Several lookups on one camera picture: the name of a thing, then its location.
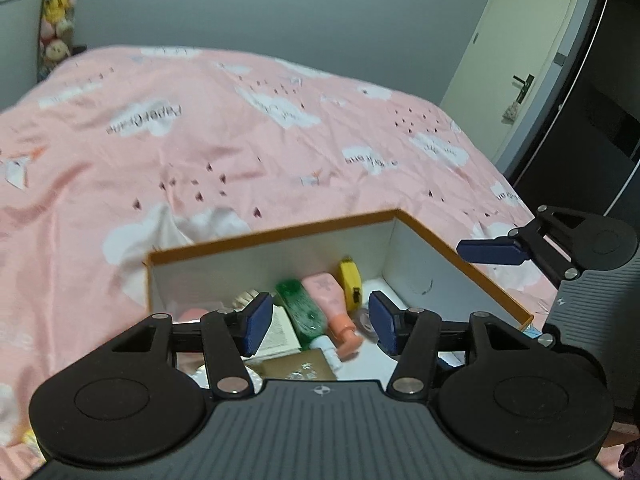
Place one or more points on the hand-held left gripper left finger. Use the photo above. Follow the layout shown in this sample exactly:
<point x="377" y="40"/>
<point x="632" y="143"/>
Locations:
<point x="257" y="322"/>

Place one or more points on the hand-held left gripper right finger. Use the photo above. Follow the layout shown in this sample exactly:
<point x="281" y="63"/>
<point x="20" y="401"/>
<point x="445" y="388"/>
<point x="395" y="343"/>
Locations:
<point x="382" y="322"/>

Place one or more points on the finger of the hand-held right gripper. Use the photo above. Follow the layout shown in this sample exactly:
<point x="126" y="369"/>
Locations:
<point x="547" y="341"/>
<point x="492" y="251"/>

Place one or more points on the round white compact case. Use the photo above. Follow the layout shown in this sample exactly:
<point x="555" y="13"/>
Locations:
<point x="255" y="381"/>

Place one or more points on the small gold box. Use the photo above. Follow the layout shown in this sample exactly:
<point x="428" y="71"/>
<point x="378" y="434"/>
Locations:
<point x="300" y="367"/>

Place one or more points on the orange-rimmed white cardboard box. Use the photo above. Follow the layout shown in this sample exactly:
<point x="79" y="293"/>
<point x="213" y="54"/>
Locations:
<point x="280" y="255"/>

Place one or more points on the clear tape roll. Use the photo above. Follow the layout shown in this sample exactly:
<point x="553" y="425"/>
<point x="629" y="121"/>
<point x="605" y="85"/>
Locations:
<point x="365" y="328"/>

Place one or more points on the white ribbed object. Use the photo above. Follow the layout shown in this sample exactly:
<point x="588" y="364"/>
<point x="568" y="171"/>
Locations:
<point x="245" y="300"/>

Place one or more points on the white paper booklet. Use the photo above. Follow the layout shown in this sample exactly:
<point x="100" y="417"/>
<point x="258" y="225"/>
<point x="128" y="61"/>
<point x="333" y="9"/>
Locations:
<point x="282" y="332"/>

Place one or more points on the green bottle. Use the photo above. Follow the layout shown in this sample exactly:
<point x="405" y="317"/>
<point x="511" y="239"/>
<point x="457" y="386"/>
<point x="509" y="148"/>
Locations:
<point x="300" y="305"/>

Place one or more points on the yellow tape measure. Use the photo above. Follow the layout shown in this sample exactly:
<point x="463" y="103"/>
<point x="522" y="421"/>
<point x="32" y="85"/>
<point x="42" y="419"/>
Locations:
<point x="350" y="277"/>

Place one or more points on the pink tube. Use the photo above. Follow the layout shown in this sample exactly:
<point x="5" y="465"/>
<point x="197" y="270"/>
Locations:
<point x="327" y="292"/>

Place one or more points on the pink round object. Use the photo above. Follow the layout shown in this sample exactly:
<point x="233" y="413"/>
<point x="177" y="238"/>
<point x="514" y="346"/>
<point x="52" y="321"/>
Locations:
<point x="192" y="315"/>

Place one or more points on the small hanging charm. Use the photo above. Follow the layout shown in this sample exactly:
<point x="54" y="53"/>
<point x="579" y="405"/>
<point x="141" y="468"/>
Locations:
<point x="510" y="111"/>

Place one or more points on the dark wardrobe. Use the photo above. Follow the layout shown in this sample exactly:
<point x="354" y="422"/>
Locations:
<point x="590" y="125"/>

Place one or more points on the pink printed bed sheet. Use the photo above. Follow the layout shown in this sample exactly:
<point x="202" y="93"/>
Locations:
<point x="150" y="170"/>

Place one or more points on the white door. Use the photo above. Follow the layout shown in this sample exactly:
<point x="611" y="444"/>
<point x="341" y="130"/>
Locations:
<point x="500" y="35"/>

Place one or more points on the row of plush toys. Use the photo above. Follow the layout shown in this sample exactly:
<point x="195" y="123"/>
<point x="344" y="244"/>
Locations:
<point x="57" y="20"/>

